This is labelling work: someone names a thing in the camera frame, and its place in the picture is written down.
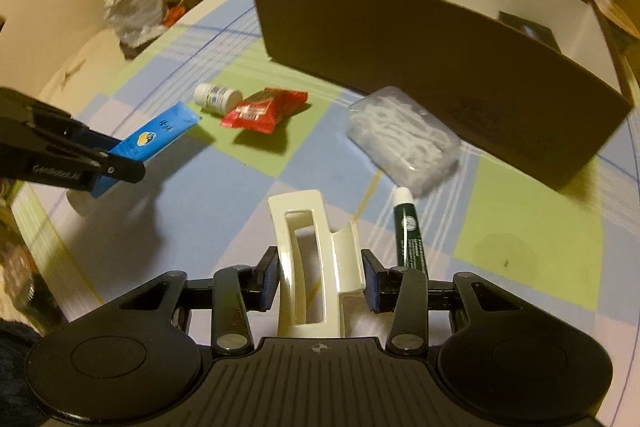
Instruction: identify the blue tube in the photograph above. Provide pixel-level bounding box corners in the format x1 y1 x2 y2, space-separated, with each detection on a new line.
66 102 201 216

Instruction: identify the white hair claw clip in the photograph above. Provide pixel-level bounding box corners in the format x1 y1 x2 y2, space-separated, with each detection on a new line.
268 190 366 338

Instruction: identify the clear box of floss picks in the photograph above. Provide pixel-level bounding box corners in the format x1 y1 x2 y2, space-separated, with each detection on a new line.
345 87 461 196

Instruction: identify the red snack packet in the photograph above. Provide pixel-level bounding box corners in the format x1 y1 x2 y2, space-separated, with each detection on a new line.
220 88 308 134

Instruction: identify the silver foil bag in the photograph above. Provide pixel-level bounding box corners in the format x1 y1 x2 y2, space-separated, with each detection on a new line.
104 0 166 49

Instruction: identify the brown cardboard box white inside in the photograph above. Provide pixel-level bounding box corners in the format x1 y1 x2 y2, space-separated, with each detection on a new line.
255 0 634 188

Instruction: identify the white pill bottle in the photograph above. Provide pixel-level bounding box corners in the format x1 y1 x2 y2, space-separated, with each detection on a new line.
194 83 243 116

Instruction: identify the dark green white-cap tube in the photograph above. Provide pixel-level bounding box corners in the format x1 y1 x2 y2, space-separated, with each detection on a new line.
393 187 427 273

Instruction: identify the black product box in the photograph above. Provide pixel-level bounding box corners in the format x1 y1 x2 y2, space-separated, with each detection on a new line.
498 11 560 52

